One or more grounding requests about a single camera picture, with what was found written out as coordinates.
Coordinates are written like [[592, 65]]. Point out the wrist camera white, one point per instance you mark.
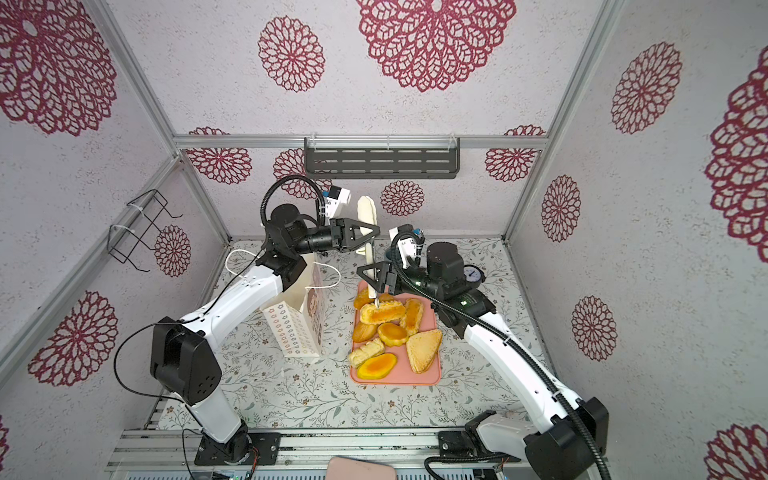
[[410, 249], [335, 198]]

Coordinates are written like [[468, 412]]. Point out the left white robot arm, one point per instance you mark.
[[183, 351]]

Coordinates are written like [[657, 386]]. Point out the brown bread right upright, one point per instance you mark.
[[411, 321]]

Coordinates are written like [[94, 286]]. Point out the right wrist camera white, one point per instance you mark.
[[410, 249]]

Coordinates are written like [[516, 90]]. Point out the aluminium front rail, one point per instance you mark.
[[296, 453]]

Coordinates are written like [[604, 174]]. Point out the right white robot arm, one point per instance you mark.
[[567, 434]]

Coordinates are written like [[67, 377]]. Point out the black wire wall rack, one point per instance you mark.
[[124, 239]]

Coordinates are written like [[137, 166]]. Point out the triangular tan fake bread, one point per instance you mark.
[[422, 348]]

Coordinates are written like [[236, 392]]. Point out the brown oval bread top left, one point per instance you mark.
[[363, 298]]

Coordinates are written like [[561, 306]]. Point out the white printed paper bag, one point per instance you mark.
[[295, 317]]

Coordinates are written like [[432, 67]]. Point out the pink plastic tray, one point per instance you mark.
[[402, 353]]

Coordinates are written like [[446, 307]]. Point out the round orange fake tart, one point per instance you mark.
[[392, 335]]

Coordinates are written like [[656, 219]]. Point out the black round pressure gauge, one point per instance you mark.
[[474, 274]]

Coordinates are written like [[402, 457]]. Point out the pink device at front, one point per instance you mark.
[[343, 468]]

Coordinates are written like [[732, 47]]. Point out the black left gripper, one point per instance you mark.
[[342, 233]]

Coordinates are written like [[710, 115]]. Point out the pale ridged fake bread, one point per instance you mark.
[[365, 352]]

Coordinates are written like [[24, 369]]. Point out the grey metal wall shelf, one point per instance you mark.
[[382, 161]]

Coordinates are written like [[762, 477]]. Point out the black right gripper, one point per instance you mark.
[[388, 277]]

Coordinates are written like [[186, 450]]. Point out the orange oval fake bread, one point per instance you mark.
[[377, 367]]

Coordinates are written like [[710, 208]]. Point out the brown bread lower left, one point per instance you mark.
[[364, 332]]

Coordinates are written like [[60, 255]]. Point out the long yellow braided bread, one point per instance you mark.
[[383, 312]]

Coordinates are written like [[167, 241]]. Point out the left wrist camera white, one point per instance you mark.
[[335, 198]]

